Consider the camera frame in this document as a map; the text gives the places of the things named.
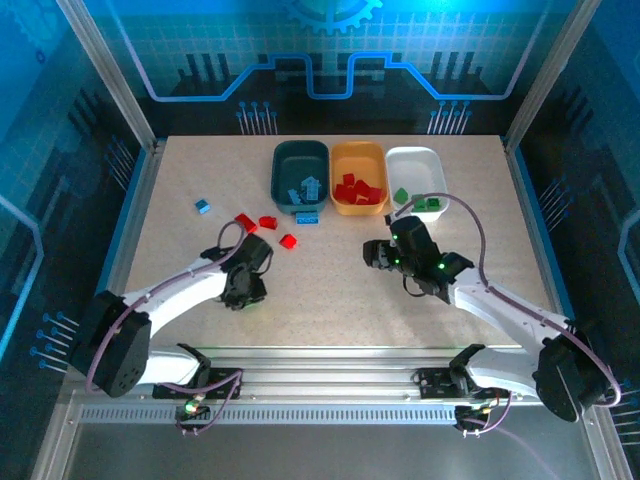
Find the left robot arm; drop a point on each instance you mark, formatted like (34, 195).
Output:
(170, 300)

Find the yellow plastic container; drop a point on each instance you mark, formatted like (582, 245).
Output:
(357, 160)

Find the table side rail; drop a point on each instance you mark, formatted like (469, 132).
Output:
(531, 200)
(141, 200)

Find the left base connector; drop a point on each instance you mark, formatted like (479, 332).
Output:
(192, 410)

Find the white plastic container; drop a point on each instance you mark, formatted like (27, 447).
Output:
(415, 167)

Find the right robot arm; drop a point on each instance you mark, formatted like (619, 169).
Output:
(505, 305)

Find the base connector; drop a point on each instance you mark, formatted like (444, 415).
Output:
(472, 412)
(192, 410)

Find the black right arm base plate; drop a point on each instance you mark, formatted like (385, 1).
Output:
(435, 382)

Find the teal plastic container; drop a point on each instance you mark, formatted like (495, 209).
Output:
(295, 165)

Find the green lego brick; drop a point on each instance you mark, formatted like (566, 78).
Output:
(419, 203)
(434, 202)
(401, 195)

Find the aluminium frame post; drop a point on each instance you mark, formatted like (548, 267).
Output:
(545, 75)
(107, 75)

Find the aluminium mounting rail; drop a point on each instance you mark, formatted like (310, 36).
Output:
(325, 380)

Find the small blue lego brick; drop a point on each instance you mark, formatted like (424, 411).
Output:
(202, 206)

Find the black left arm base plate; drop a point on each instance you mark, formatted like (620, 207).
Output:
(225, 385)

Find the right base connector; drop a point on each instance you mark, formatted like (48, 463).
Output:
(472, 412)

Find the grey front panel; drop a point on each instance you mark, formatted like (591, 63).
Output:
(320, 450)

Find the blue lego plate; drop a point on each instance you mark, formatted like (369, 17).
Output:
(307, 218)

